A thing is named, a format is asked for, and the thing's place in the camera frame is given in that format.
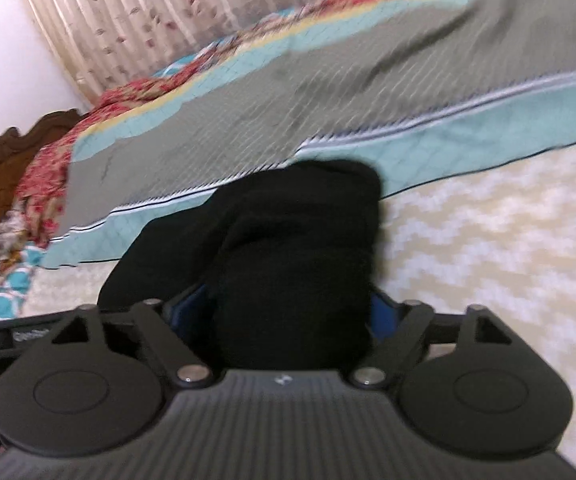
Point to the grey floral cloth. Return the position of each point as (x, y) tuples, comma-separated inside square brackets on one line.
[(5, 245)]

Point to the teal white patterned cloth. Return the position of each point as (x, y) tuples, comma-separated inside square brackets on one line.
[(3, 295)]

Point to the red floral blanket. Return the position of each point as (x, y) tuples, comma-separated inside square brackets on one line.
[(43, 175)]

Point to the leaf print curtain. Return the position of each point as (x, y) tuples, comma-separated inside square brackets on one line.
[(143, 10)]

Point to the black pants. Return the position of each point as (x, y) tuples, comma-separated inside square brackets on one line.
[(293, 260)]

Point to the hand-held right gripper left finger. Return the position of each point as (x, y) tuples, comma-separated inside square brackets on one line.
[(188, 312)]

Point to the patterned bed sheet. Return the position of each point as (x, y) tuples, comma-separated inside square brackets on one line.
[(493, 235)]

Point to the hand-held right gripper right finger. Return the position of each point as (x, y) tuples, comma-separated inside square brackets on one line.
[(380, 315)]

